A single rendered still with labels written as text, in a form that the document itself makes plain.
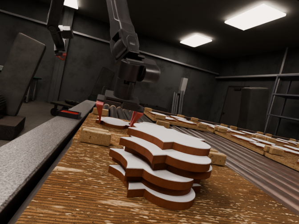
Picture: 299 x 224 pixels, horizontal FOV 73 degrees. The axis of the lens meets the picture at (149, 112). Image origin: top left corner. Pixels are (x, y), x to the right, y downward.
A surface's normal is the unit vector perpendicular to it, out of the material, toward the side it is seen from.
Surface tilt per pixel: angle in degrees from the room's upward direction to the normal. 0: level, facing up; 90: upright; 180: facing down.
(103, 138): 87
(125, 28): 62
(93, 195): 0
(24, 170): 0
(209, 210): 0
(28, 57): 90
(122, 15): 54
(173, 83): 90
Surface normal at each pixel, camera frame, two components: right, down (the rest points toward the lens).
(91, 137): 0.18, 0.06
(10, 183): 0.22, -0.97
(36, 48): 0.37, 0.16
